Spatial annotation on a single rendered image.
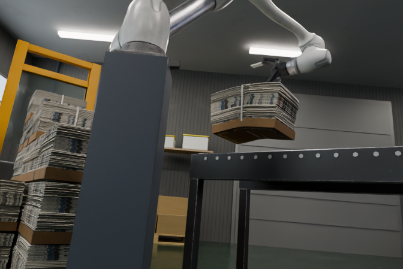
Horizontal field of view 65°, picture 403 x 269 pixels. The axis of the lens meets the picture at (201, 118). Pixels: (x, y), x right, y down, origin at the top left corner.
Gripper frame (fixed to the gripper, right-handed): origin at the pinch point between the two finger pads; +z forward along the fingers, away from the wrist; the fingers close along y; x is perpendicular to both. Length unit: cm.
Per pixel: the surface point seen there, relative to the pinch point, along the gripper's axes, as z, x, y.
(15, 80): 204, -40, -34
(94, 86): 181, 21, -48
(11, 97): 206, -39, -18
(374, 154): -57, -25, 57
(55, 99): 148, -32, -7
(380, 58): -43, 417, -213
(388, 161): -60, -24, 59
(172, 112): 322, 300, -143
